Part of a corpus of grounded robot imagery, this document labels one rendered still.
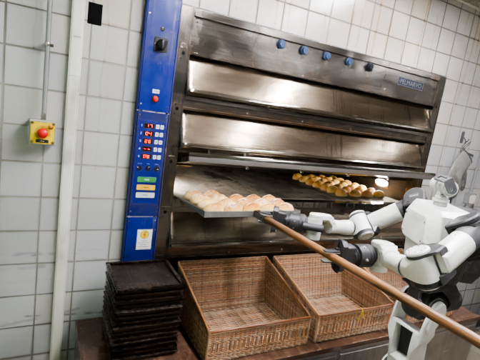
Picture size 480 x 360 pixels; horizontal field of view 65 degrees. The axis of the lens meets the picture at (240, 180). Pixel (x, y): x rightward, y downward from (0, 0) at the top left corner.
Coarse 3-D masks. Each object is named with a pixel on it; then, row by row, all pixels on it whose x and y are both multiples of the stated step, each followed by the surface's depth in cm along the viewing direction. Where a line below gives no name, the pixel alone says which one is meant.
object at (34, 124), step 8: (32, 120) 151; (40, 120) 152; (48, 120) 156; (32, 128) 151; (40, 128) 153; (48, 128) 154; (32, 136) 152; (48, 136) 154; (40, 144) 154; (48, 144) 155
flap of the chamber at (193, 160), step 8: (184, 160) 181; (192, 160) 177; (200, 160) 179; (208, 160) 181; (216, 160) 183; (224, 160) 185; (232, 160) 187; (256, 168) 213; (264, 168) 208; (272, 168) 203; (280, 168) 200; (288, 168) 203; (296, 168) 205; (304, 168) 208; (312, 168) 210; (320, 168) 213; (328, 168) 215; (336, 168) 219; (376, 176) 258; (384, 176) 250; (392, 176) 243; (400, 176) 244; (408, 176) 247; (416, 176) 251; (424, 176) 255; (432, 176) 259
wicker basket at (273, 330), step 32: (256, 256) 221; (192, 288) 201; (224, 288) 210; (256, 288) 220; (288, 288) 202; (192, 320) 177; (224, 320) 198; (256, 320) 203; (288, 320) 179; (224, 352) 166; (256, 352) 175
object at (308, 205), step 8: (176, 200) 194; (288, 200) 229; (296, 200) 233; (304, 200) 237; (312, 200) 240; (320, 200) 244; (328, 200) 248; (312, 208) 236; (320, 208) 239; (328, 208) 242; (336, 208) 245; (344, 208) 248; (352, 208) 251; (360, 208) 255; (368, 208) 258; (376, 208) 262
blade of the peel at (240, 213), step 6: (180, 198) 194; (192, 204) 181; (198, 210) 175; (294, 210) 200; (204, 216) 169; (210, 216) 171; (216, 216) 172; (222, 216) 174; (228, 216) 175; (234, 216) 177; (240, 216) 179
